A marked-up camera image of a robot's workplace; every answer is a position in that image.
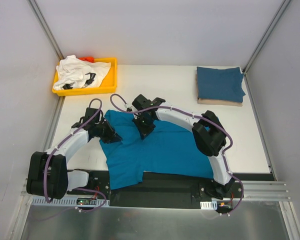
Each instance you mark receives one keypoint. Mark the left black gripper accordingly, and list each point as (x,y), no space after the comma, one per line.
(108,132)

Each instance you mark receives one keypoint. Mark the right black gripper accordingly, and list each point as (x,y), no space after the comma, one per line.
(145,127)

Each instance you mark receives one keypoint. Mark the teal blue t-shirt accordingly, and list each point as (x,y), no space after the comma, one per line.
(169,149)

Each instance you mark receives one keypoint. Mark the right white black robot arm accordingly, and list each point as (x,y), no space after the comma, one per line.
(207,132)

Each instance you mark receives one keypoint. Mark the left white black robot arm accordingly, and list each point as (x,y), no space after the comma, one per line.
(48,175)

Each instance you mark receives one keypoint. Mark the yellow plastic bin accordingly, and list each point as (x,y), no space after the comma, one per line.
(108,85)

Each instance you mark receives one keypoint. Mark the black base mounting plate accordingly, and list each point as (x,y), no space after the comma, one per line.
(157,190)

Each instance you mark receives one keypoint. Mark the white printed t-shirt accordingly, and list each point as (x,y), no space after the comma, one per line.
(74,73)

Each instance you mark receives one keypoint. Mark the orange garment in bin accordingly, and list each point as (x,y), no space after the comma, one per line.
(87,59)

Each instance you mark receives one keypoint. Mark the folded dark blue t-shirt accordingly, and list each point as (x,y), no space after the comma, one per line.
(232,72)

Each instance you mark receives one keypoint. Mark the left slotted cable duct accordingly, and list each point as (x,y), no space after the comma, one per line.
(71,202)

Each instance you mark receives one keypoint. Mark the slotted cable duct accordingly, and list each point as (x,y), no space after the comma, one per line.
(208,205)
(71,202)

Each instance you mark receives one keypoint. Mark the right slotted cable duct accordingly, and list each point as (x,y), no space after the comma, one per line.
(208,205)

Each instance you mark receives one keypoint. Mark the aluminium extrusion rail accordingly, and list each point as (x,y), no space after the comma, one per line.
(257,187)

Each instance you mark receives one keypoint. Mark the left aluminium frame post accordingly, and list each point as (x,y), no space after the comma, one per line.
(46,28)

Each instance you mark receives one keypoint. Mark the aluminium frame post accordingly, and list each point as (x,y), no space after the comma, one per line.
(267,33)
(46,28)

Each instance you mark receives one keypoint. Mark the right aluminium frame post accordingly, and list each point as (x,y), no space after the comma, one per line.
(267,33)

